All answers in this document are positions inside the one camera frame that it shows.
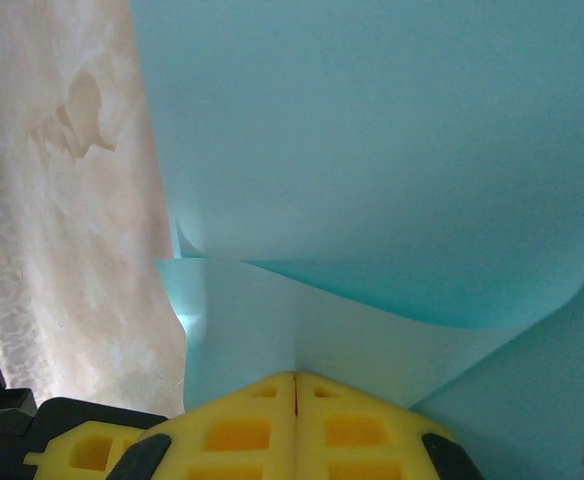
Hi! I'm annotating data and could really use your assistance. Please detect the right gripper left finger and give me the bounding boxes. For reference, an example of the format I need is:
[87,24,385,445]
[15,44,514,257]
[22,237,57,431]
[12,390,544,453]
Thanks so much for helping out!
[102,370,298,480]

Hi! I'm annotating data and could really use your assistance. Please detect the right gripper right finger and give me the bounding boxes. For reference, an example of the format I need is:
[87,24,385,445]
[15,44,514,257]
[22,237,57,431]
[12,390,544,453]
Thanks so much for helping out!
[296,370,489,480]

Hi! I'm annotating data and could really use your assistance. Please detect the light blue paper sheet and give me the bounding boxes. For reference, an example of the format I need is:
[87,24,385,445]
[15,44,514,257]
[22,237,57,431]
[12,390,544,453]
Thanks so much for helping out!
[129,0,584,480]

